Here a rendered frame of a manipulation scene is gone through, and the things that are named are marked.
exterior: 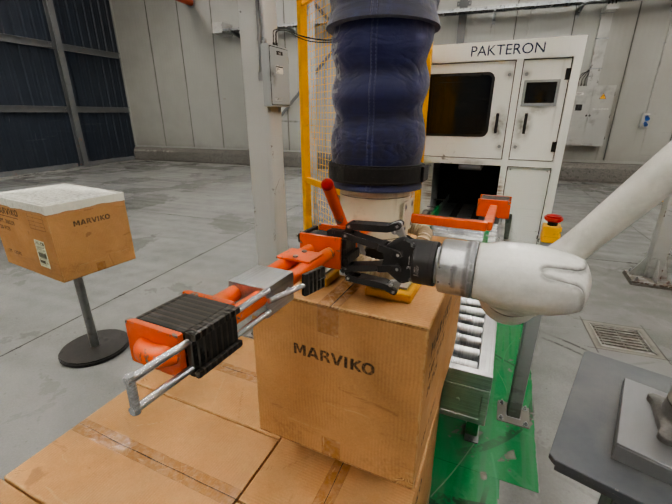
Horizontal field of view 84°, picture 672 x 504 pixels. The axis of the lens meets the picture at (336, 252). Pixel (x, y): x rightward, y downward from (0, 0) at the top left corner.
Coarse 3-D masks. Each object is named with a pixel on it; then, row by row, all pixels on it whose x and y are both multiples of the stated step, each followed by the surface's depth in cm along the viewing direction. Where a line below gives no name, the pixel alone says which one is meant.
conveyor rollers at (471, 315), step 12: (432, 228) 313; (444, 228) 310; (456, 228) 307; (492, 228) 311; (468, 240) 279; (480, 240) 283; (492, 240) 280; (468, 300) 190; (468, 312) 181; (480, 312) 179; (468, 324) 174; (480, 324) 171; (456, 336) 159; (468, 336) 158; (480, 336) 163; (456, 348) 151; (468, 348) 150; (456, 360) 143; (468, 360) 143
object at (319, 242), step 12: (312, 228) 73; (324, 228) 74; (300, 240) 68; (312, 240) 67; (324, 240) 66; (336, 240) 65; (348, 240) 66; (336, 252) 66; (348, 252) 69; (324, 264) 68; (336, 264) 67; (348, 264) 68
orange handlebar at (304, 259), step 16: (496, 208) 100; (432, 224) 90; (448, 224) 88; (464, 224) 87; (480, 224) 85; (288, 256) 60; (304, 256) 60; (320, 256) 61; (304, 272) 57; (256, 304) 47; (240, 320) 44; (144, 352) 36; (160, 352) 36
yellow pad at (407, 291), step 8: (368, 288) 79; (376, 288) 79; (400, 288) 79; (408, 288) 79; (416, 288) 80; (376, 296) 79; (384, 296) 78; (392, 296) 77; (400, 296) 77; (408, 296) 76
